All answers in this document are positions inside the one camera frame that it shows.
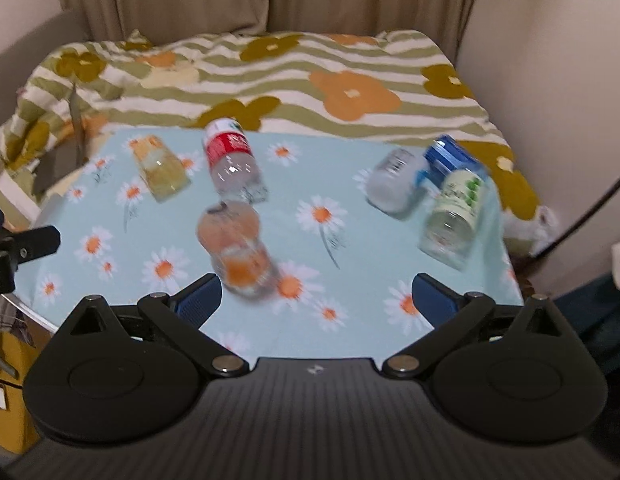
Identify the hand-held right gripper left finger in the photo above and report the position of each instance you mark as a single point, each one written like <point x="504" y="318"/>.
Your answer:
<point x="198" y="299"/>

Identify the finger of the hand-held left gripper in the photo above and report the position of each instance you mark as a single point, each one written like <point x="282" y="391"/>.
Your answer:
<point x="35" y="243"/>

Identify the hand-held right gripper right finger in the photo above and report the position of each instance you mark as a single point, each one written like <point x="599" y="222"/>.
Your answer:
<point x="434" y="296"/>

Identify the orange drink plastic bottle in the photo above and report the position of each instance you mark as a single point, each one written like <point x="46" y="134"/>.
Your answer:
<point x="237" y="252"/>

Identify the green label plastic bottle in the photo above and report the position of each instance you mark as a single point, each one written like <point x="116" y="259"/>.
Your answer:
<point x="454" y="217"/>

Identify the white cloth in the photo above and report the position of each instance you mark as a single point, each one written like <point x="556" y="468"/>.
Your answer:
<point x="532" y="230"/>

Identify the grey white plastic bottle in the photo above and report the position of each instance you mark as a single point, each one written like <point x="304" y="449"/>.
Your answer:
<point x="396" y="180"/>

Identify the yellow box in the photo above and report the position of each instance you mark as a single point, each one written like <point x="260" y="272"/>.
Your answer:
<point x="12" y="385"/>

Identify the yellow label plastic bottle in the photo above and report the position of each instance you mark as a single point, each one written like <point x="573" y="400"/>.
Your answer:
<point x="158" y="167"/>

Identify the daisy print blue tablecloth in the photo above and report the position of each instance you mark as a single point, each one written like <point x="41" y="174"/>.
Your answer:
<point x="340" y="195"/>

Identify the red label water bottle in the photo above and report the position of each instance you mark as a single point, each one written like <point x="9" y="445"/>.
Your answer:
<point x="233" y="164"/>

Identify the blue drink can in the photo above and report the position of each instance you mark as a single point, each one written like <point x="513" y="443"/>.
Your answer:
<point x="452" y="157"/>

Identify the dark blue cloth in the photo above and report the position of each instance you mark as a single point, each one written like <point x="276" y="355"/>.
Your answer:
<point x="597" y="320"/>

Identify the grey headboard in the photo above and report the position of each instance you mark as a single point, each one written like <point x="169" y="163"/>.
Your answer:
<point x="24" y="50"/>

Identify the striped flower print blanket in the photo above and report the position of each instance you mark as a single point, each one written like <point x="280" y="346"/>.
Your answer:
<point x="310" y="80"/>

